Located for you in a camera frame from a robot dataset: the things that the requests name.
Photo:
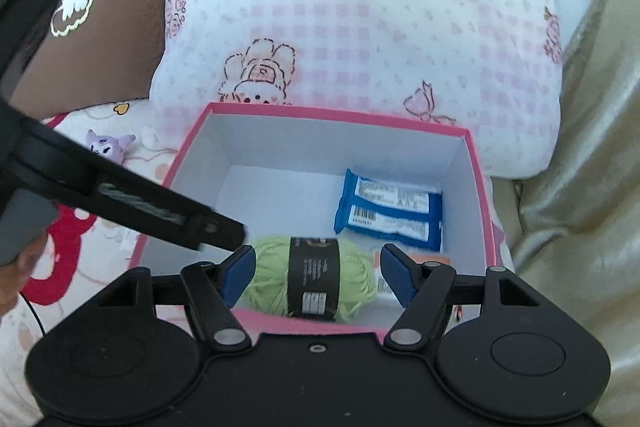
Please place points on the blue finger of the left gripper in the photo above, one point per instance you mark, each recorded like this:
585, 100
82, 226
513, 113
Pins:
225, 231

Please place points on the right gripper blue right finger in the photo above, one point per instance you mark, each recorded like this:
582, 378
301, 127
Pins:
424, 292

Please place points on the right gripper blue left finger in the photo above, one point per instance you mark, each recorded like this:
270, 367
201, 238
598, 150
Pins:
211, 293

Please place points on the blue wet wipes pack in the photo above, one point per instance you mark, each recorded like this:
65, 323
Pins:
394, 212

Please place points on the green yarn ball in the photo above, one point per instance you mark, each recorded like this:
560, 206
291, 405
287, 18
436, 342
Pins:
319, 279

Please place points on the person left hand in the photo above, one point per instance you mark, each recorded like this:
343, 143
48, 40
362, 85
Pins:
15, 276

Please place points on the purple plush toy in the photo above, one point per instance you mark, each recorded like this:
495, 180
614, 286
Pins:
109, 147

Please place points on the pink cardboard box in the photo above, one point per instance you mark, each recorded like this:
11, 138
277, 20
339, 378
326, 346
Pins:
280, 169

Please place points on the brown cushion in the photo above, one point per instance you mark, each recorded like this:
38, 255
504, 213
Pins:
96, 52

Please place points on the beige satin bed sheet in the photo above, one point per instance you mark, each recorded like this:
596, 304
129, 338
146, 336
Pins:
580, 217

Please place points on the pink checkered pillow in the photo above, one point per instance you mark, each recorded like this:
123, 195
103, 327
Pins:
493, 67

